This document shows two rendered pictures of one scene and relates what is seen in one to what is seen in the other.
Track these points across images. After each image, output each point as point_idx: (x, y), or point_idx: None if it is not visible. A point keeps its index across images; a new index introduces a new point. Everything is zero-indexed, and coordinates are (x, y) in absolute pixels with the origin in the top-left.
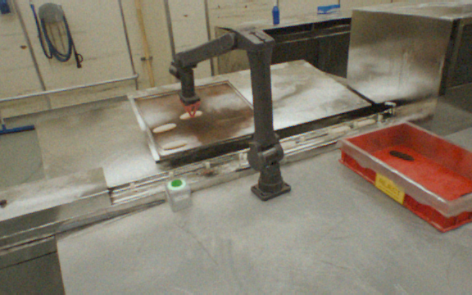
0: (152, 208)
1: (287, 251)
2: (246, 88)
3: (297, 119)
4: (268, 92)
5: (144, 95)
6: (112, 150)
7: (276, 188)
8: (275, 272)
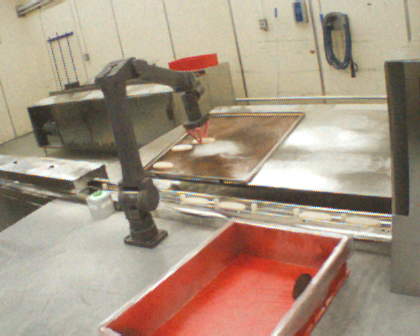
0: None
1: (57, 278)
2: (307, 127)
3: (289, 181)
4: (117, 128)
5: (217, 112)
6: None
7: (134, 237)
8: (33, 281)
